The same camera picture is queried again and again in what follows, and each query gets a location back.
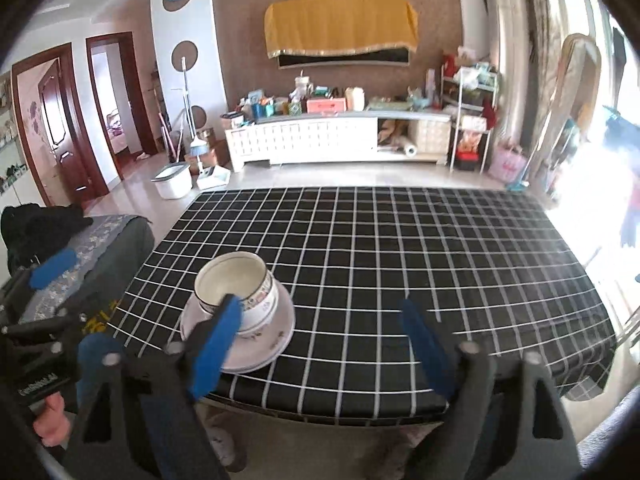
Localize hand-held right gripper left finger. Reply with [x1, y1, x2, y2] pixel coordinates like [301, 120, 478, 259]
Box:
[62, 294, 243, 480]

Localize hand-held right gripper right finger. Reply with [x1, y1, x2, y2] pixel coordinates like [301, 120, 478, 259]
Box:
[400, 298, 581, 480]

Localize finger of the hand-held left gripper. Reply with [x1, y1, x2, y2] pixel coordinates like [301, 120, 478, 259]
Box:
[0, 312, 123, 406]
[0, 249, 77, 321]

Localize plain white plate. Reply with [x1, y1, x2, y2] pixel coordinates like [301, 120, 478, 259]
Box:
[180, 285, 296, 374]

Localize white bowl with printed base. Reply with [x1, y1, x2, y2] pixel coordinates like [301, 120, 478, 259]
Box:
[234, 285, 279, 338]

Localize pink spotted white plate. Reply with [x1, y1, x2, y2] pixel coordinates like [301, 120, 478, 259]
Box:
[181, 286, 296, 362]

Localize blue patterned bowl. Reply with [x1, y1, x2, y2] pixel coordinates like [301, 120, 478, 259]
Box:
[194, 252, 273, 321]

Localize cream bowl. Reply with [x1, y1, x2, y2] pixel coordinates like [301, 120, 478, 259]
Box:
[250, 271, 277, 313]

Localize person's left hand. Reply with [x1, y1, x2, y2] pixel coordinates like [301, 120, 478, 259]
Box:
[32, 392, 72, 449]

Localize black cloth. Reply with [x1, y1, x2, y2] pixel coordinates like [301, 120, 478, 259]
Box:
[0, 203, 93, 271]

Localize grey crown print chair cover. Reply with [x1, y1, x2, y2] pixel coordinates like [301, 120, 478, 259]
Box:
[0, 214, 155, 341]

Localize black white checkered tablecloth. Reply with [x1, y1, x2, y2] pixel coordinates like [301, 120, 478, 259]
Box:
[107, 186, 617, 418]

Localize brown wooden door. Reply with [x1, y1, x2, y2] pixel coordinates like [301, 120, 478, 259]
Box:
[12, 45, 108, 206]

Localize white mop bucket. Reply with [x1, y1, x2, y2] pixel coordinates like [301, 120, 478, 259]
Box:
[151, 162, 193, 200]

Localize white dustpan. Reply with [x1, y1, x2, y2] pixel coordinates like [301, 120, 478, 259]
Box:
[196, 164, 232, 190]

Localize brown framed doorway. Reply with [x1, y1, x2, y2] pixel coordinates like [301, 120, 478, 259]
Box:
[86, 32, 156, 176]

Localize pink fabric bag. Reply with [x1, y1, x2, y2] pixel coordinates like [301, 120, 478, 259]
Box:
[489, 142, 528, 183]

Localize cream tufted storage box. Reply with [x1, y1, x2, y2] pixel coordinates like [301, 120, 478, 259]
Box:
[407, 120, 451, 153]

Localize white tufted television cabinet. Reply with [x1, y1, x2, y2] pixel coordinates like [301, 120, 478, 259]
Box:
[224, 110, 453, 171]

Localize pink drawer box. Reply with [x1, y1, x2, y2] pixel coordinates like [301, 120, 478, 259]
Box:
[306, 97, 347, 114]

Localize arched beige board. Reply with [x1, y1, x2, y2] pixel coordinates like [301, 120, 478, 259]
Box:
[530, 34, 603, 191]

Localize tall standing air conditioner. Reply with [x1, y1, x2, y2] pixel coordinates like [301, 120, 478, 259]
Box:
[487, 0, 531, 151]

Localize yellow fringed cloth cover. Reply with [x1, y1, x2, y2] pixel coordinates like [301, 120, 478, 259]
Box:
[265, 0, 420, 59]

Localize patterned beige curtain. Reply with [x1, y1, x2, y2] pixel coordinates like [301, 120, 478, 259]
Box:
[520, 0, 566, 111]

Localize wall shelf with small items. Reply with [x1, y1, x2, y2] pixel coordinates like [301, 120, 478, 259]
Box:
[0, 75, 31, 196]

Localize white long-handled broom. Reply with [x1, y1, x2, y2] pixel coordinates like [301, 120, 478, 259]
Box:
[180, 57, 208, 161]

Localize white wire shelf rack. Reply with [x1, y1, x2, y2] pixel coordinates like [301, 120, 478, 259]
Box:
[440, 62, 501, 173]

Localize black wall television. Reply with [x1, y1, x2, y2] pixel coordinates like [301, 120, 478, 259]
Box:
[277, 47, 412, 68]

